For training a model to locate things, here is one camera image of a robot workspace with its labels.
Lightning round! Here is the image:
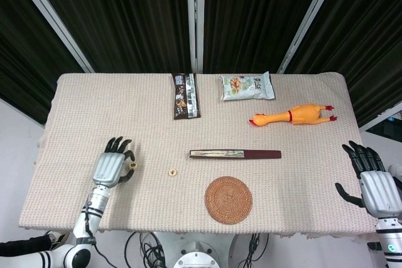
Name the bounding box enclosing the yellow rubber chicken toy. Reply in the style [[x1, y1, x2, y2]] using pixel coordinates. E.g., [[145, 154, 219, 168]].
[[249, 103, 339, 127]]

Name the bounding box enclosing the dark red folded fan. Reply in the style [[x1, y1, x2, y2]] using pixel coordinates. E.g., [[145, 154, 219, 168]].
[[189, 149, 283, 160]]

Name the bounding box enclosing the brown snack packet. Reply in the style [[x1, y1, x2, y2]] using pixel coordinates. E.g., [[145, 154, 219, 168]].
[[171, 72, 202, 121]]

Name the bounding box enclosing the white green snack bag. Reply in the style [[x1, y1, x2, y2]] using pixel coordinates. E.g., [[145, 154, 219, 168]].
[[219, 71, 276, 102]]

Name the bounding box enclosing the round woven rattan coaster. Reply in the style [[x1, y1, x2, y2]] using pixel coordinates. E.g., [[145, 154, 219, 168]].
[[204, 176, 254, 225]]

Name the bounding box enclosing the grey metal frame rail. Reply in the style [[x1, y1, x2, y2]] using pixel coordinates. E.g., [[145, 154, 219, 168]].
[[359, 102, 402, 132]]

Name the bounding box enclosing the black cable bundle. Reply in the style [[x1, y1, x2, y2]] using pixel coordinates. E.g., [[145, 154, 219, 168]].
[[240, 233, 270, 268], [124, 232, 166, 268]]

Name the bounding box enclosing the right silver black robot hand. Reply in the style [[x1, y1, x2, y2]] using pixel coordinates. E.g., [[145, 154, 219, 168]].
[[335, 140, 402, 218]]

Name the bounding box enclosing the grey metal frame post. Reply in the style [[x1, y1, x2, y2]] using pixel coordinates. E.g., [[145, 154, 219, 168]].
[[276, 0, 339, 74], [185, 0, 205, 73], [8, 0, 95, 73]]

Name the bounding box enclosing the beige waffle tablecloth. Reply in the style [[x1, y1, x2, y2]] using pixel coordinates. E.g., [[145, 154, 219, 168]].
[[17, 72, 386, 240]]

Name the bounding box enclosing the white robot torso base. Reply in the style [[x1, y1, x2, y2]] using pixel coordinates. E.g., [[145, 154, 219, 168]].
[[153, 232, 241, 268]]

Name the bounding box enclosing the black fabric object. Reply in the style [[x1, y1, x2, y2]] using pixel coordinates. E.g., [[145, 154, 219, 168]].
[[0, 235, 53, 253]]

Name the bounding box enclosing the black curtain panel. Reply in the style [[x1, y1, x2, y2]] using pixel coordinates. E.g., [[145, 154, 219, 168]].
[[0, 0, 92, 124], [203, 0, 330, 73], [26, 0, 193, 73], [287, 0, 402, 127]]

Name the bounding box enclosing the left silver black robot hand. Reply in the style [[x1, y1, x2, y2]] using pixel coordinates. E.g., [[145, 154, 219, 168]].
[[92, 136, 136, 187]]

